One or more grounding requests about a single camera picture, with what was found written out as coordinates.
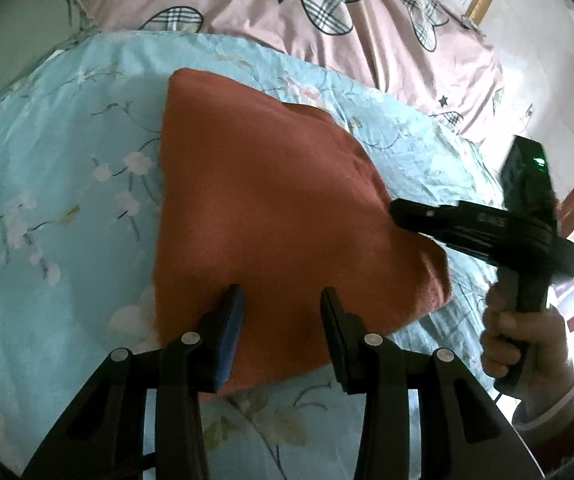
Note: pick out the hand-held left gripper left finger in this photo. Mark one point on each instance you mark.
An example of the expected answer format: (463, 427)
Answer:
(229, 340)

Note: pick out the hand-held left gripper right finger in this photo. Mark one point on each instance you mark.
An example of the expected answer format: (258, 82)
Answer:
(339, 340)

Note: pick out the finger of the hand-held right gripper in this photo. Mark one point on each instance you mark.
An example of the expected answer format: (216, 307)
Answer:
(417, 215)

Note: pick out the rust orange sweater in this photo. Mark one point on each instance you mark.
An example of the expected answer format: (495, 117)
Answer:
(267, 200)

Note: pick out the person's right forearm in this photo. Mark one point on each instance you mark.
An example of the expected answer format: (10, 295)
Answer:
(557, 425)

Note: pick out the person's right hand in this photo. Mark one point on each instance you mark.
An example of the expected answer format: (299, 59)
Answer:
(547, 340)

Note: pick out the light blue floral bedsheet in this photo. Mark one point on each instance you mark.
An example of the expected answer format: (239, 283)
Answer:
(57, 160)

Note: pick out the pink heart-print quilt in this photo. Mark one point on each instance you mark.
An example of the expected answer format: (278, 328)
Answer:
(247, 5)

